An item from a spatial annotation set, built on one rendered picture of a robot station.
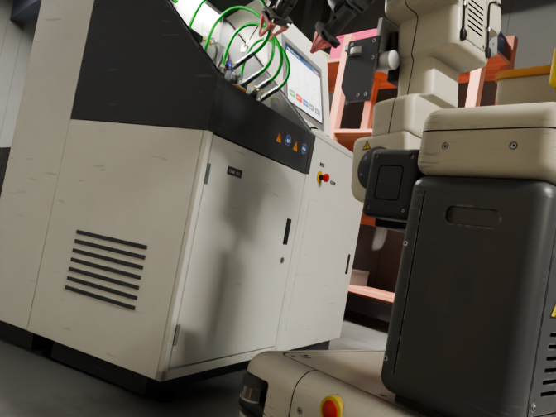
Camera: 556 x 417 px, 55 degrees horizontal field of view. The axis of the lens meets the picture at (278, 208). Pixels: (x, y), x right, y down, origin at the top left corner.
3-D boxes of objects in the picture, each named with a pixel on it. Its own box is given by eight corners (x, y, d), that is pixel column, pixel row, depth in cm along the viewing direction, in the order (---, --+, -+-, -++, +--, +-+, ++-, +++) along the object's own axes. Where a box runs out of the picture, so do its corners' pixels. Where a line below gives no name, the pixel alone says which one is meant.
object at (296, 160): (216, 133, 154) (227, 80, 155) (204, 132, 156) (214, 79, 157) (304, 173, 209) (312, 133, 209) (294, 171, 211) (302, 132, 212)
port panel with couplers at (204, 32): (194, 93, 222) (208, 22, 224) (189, 93, 224) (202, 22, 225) (213, 103, 234) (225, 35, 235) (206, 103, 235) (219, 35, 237)
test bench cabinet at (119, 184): (154, 407, 147) (208, 130, 150) (21, 352, 174) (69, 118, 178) (273, 371, 209) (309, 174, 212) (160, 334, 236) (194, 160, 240)
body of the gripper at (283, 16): (261, 9, 181) (272, -10, 177) (280, 15, 189) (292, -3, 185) (270, 21, 179) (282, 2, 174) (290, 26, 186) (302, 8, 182)
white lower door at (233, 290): (170, 370, 149) (214, 133, 153) (163, 367, 150) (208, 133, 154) (275, 346, 206) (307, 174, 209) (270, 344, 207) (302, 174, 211)
